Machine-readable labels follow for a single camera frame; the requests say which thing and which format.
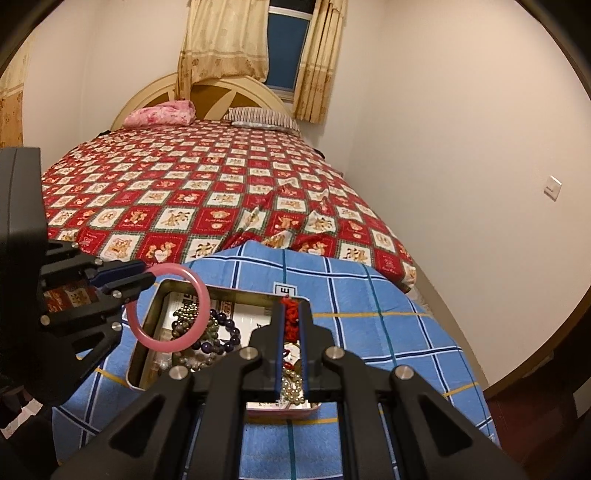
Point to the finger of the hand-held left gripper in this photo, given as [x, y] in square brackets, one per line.
[120, 293]
[120, 272]

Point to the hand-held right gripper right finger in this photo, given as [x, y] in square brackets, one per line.
[301, 350]

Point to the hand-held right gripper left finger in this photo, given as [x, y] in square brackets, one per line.
[278, 350]

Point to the pink bangle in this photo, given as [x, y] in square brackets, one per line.
[178, 269]

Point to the metal tin box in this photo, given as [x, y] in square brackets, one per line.
[143, 369]

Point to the blue plaid towel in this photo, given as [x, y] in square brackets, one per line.
[392, 332]

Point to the red patterned bedspread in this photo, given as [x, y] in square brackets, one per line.
[207, 184]

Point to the pink pillow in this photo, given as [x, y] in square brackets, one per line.
[161, 113]

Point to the cream wooden headboard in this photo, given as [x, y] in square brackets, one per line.
[217, 94]

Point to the striped pillow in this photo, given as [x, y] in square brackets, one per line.
[261, 115]

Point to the wide yellow floral curtain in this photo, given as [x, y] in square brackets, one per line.
[221, 41]

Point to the narrow yellow floral curtain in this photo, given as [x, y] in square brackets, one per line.
[318, 78]

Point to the window with blue blind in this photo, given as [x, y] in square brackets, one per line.
[286, 50]

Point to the white wall switch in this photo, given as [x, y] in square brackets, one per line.
[552, 188]

